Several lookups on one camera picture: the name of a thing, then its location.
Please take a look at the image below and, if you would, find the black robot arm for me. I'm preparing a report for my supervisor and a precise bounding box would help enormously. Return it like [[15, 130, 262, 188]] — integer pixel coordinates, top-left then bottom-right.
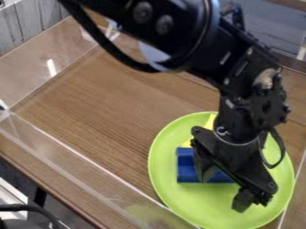
[[59, 0, 291, 213]]

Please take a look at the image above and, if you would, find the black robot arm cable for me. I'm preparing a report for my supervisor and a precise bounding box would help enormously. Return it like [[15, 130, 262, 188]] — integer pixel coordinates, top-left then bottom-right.
[[257, 128, 288, 170]]

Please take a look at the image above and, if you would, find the clear acrylic corner bracket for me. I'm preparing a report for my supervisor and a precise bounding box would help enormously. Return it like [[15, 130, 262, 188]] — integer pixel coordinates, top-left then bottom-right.
[[81, 19, 121, 44]]

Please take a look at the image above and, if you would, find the yellow toy banana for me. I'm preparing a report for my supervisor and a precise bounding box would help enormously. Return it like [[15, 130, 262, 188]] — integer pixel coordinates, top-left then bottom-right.
[[181, 113, 217, 148]]

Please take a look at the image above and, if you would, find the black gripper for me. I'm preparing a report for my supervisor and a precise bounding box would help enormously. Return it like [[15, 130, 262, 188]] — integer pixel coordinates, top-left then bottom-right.
[[190, 126, 278, 213]]

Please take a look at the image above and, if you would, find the blue plastic block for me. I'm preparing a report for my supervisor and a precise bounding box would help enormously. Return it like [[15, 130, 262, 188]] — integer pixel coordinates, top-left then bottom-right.
[[176, 147, 234, 183]]

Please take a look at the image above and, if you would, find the green plate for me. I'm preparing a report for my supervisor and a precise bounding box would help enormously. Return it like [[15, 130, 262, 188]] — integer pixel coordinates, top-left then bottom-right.
[[149, 112, 296, 229]]

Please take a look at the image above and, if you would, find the clear acrylic enclosure wall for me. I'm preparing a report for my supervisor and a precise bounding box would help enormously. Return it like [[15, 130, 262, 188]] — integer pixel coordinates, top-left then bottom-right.
[[0, 10, 306, 229]]

